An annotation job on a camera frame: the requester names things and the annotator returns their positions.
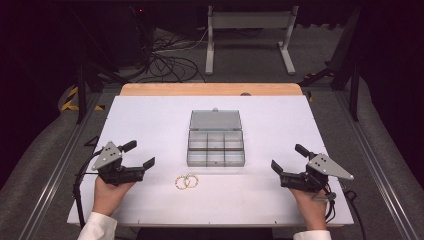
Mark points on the wooden table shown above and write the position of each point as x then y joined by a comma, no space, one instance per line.
200,89

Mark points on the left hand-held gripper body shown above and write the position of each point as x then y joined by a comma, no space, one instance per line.
108,156

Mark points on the white metal stand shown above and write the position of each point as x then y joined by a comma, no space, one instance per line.
250,20

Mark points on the clear plastic compartment box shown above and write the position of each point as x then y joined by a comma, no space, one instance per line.
215,140

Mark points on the person's right hand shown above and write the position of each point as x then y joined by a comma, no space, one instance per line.
313,208

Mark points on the metal floor rail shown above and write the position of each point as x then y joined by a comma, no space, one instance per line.
56,173
380,173

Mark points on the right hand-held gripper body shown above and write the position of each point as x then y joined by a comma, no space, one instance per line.
325,166

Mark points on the yellow black floor tape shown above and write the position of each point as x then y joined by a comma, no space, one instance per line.
71,100

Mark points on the white table board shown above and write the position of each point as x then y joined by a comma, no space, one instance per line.
160,120

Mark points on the black tripod stand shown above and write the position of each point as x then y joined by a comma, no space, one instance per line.
81,93
353,90

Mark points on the person's left hand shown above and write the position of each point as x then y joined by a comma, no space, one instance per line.
106,196

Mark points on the person's dark lap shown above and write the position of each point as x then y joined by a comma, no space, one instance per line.
206,234

